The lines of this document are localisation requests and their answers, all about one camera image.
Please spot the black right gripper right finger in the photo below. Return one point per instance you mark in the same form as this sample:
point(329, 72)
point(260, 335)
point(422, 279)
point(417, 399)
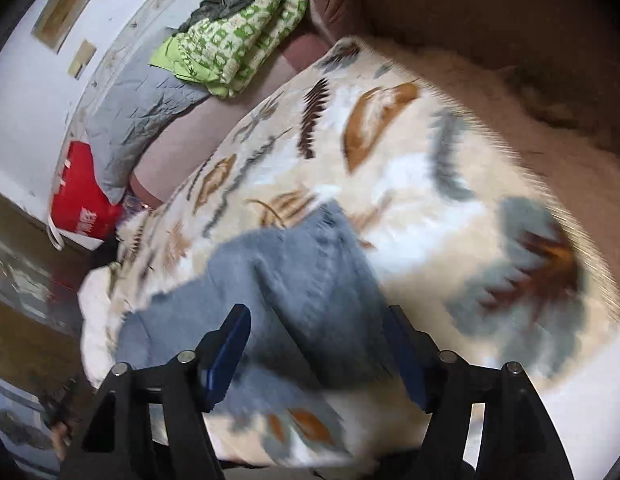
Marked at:
point(485, 423)

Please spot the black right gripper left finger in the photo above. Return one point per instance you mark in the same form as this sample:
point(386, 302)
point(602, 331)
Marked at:
point(148, 424)

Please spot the grey-blue denim pants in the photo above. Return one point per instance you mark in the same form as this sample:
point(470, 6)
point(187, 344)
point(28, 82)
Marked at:
point(316, 316)

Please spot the cream leaf-print blanket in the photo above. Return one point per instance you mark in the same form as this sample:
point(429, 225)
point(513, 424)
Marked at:
point(476, 246)

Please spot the red shopping bag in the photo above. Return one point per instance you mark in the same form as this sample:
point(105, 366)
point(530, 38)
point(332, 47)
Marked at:
point(79, 206)

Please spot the pink-brown bed sheet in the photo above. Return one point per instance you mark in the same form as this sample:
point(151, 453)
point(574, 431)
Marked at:
point(192, 138)

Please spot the grey quilted pillow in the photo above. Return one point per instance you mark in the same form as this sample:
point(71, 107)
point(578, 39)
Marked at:
point(141, 102)

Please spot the green patterned folded cloth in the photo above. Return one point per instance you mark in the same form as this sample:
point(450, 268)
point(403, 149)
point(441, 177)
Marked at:
point(223, 55)

